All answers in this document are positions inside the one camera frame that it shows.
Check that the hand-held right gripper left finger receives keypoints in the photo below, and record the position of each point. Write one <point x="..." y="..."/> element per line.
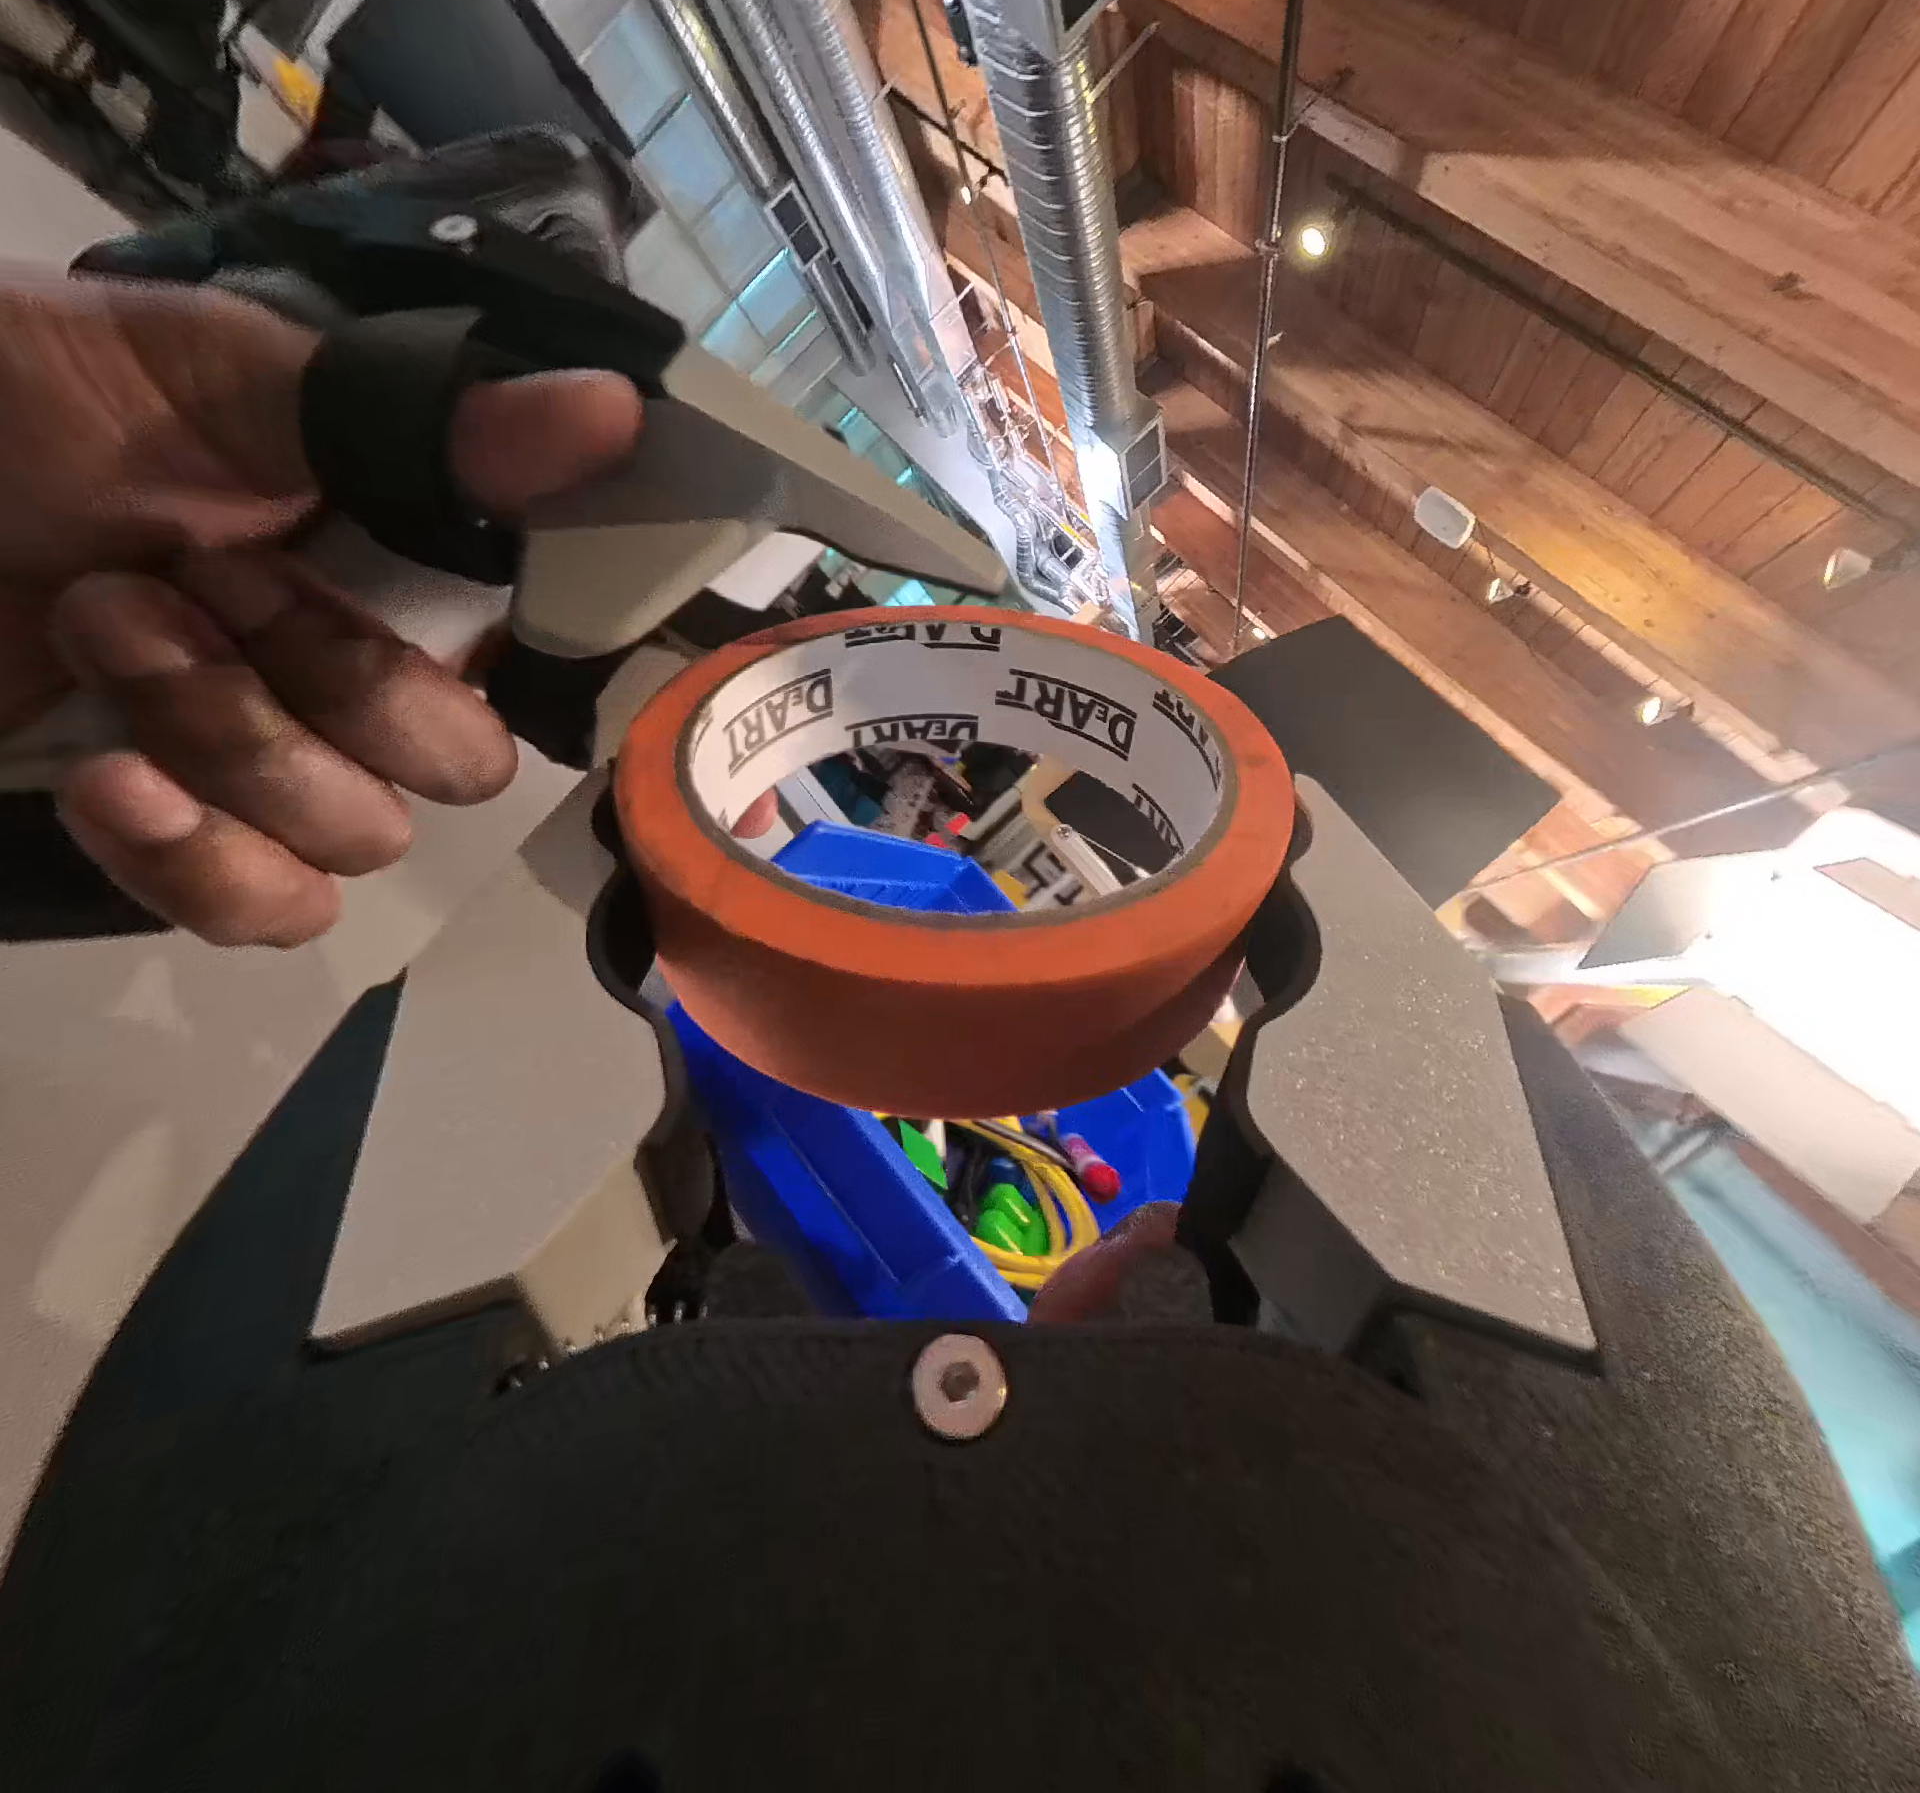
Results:
<point x="496" y="1135"/>

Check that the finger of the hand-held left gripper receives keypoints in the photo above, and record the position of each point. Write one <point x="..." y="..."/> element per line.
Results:
<point x="751" y="474"/>

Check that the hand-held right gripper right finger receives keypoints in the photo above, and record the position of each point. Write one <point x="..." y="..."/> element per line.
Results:
<point x="1412" y="1135"/>

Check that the blue plastic bin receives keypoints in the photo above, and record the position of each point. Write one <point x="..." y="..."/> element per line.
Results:
<point x="811" y="1192"/>

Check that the orange tape roll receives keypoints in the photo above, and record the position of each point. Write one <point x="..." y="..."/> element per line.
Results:
<point x="960" y="999"/>

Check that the person's left hand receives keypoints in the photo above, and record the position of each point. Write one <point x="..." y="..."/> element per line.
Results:
<point x="150" y="474"/>

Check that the studio light panel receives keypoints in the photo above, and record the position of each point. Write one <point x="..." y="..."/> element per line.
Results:
<point x="1799" y="982"/>

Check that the ceiling spot light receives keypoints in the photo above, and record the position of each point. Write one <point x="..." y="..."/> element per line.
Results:
<point x="1312" y="239"/>

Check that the white ceiling sensor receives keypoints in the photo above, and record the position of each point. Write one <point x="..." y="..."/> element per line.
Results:
<point x="1444" y="516"/>

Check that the silver ceiling duct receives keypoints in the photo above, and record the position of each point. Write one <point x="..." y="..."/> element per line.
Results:
<point x="751" y="22"/>
<point x="1051" y="143"/>

